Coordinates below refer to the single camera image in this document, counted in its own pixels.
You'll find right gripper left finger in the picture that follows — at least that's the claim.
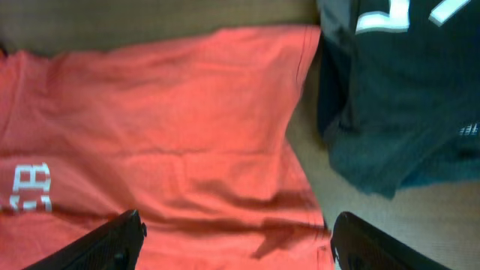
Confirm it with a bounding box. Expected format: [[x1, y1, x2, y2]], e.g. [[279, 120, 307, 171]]
[[25, 210, 147, 270]]

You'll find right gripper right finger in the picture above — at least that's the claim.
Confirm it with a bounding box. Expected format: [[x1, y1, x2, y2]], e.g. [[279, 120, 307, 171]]
[[331, 211, 450, 270]]

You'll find red soccer t-shirt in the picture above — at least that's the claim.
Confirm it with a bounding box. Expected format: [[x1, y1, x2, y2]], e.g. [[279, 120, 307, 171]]
[[1, 25, 334, 270]]

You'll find folded black Nike shirt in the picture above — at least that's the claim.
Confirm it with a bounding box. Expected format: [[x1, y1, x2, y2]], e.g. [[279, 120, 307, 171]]
[[317, 0, 479, 198]]

